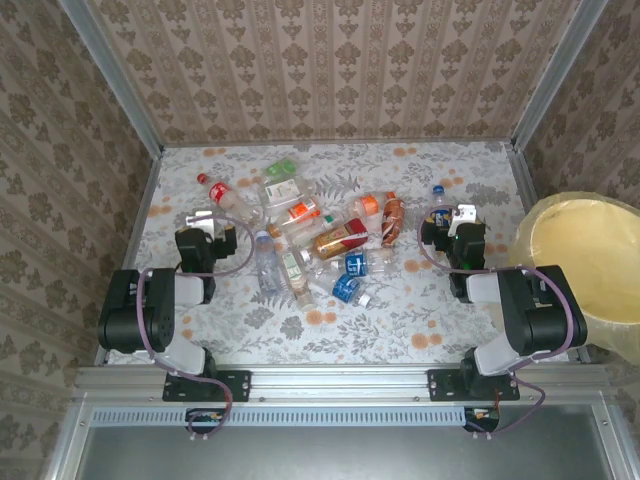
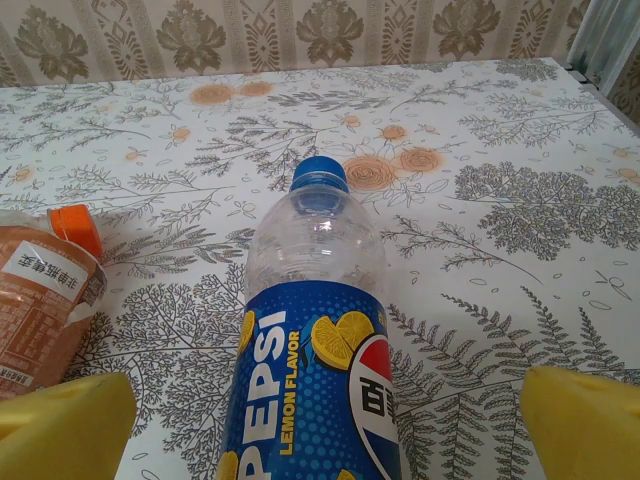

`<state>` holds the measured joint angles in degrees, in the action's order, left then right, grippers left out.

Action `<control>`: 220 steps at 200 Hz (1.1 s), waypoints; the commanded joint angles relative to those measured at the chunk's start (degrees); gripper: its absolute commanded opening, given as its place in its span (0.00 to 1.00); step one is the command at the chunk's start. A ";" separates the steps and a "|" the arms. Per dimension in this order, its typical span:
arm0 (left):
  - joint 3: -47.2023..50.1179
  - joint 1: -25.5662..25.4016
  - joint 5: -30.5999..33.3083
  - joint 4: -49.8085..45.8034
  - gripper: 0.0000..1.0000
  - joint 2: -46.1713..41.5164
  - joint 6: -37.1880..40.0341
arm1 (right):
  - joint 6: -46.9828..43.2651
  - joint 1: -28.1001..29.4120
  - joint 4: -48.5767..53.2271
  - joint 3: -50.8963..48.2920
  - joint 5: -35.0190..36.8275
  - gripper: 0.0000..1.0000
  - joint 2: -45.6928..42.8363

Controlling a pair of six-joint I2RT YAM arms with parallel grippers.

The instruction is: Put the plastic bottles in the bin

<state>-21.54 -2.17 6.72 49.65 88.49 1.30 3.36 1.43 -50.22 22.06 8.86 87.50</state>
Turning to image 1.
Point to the dark label blue cap bottle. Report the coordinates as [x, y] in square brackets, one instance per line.
[439, 200]

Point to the red label cola bottle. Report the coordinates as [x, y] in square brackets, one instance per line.
[220, 192]

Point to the clear water bottle pale cap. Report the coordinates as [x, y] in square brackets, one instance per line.
[267, 265]

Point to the brown swirl label bottle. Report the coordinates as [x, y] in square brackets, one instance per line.
[393, 222]

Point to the white green label bottle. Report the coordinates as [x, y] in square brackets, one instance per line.
[282, 192]

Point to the orange label orange cap bottle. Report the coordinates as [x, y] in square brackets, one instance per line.
[370, 205]

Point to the large blue label water bottle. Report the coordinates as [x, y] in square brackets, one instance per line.
[355, 263]

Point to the clear bottle green cap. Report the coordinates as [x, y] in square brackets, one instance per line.
[307, 235]

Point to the green label plastic bottle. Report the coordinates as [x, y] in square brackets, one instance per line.
[280, 167]

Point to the blue label white cap bottle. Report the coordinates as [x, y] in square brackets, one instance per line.
[346, 287]

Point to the red gold label tea bottle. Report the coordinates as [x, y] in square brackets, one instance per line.
[340, 240]

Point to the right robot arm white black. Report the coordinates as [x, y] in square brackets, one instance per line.
[545, 325]

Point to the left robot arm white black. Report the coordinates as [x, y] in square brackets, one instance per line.
[135, 310]

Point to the yellow round plastic bin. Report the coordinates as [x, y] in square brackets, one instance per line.
[590, 250]

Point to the floral patterned table cover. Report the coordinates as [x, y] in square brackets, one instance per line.
[380, 320]

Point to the grey metal panel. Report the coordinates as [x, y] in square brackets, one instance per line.
[325, 455]

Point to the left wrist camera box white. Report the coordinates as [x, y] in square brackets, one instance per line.
[197, 220]

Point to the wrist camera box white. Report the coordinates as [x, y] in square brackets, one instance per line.
[466, 212]
[197, 220]

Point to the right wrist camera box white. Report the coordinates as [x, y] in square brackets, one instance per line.
[466, 212]

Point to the aluminium mounting rail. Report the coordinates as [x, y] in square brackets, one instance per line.
[340, 382]

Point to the aluminium frame post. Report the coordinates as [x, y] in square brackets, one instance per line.
[112, 75]
[557, 75]

